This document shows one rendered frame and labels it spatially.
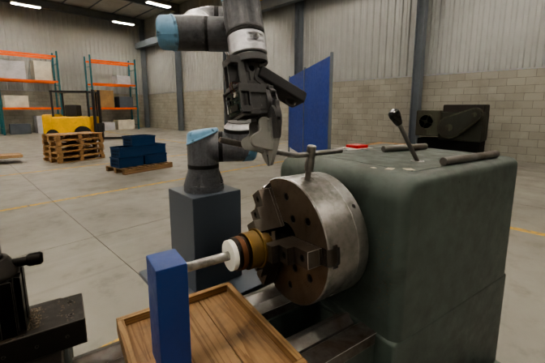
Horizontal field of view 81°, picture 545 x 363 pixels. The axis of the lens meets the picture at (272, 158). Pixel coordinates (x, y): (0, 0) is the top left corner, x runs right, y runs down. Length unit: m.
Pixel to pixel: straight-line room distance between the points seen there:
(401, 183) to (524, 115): 9.96
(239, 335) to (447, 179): 0.61
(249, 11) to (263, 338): 0.70
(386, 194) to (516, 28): 10.32
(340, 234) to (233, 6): 0.51
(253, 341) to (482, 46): 10.64
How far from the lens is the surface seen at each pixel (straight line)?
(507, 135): 10.74
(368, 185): 0.80
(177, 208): 1.25
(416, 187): 0.77
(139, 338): 0.89
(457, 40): 11.20
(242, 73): 0.61
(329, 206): 0.72
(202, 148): 1.16
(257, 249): 0.73
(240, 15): 0.65
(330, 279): 0.73
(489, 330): 1.37
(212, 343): 0.83
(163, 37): 0.76
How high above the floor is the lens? 1.40
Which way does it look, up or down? 9 degrees down
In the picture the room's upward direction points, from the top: straight up
